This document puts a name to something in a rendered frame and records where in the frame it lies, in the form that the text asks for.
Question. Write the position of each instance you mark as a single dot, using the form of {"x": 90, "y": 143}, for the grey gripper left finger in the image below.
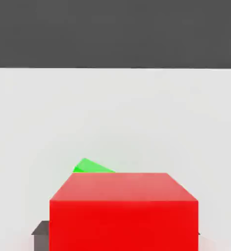
{"x": 41, "y": 237}

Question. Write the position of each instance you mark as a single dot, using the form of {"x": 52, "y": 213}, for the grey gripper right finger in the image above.
{"x": 202, "y": 243}

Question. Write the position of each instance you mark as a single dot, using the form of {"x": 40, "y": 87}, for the small red cube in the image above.
{"x": 123, "y": 219}

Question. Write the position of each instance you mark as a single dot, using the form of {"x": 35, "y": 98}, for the small green cube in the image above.
{"x": 87, "y": 166}

